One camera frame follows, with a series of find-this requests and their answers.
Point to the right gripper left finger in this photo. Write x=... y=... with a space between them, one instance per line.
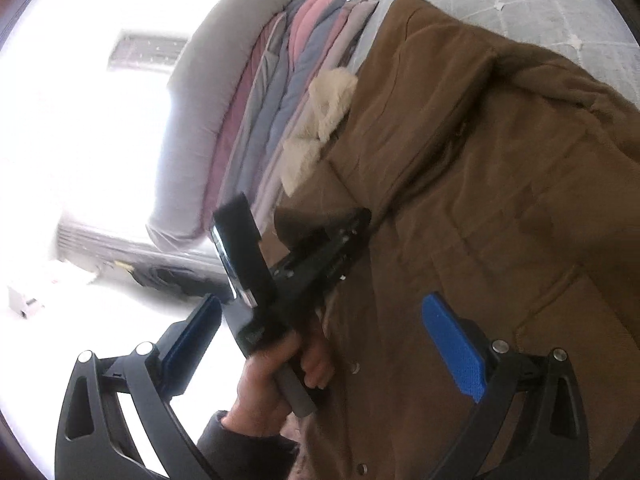
x=93 y=439

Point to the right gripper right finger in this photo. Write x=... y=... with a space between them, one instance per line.
x=550 y=440

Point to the brown corduroy coat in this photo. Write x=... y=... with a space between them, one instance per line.
x=502 y=176

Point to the dark sleeve left forearm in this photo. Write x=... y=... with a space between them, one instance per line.
x=235 y=456

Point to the stack of folded quilted clothes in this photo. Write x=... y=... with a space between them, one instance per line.
x=272 y=98

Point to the person's left hand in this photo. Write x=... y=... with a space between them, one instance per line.
x=260 y=410

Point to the black garment on floor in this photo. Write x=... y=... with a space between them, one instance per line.
x=176 y=281

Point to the grey quilted bedspread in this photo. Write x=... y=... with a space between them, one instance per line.
x=591 y=33

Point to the window curtain rail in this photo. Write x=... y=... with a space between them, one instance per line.
x=146 y=52

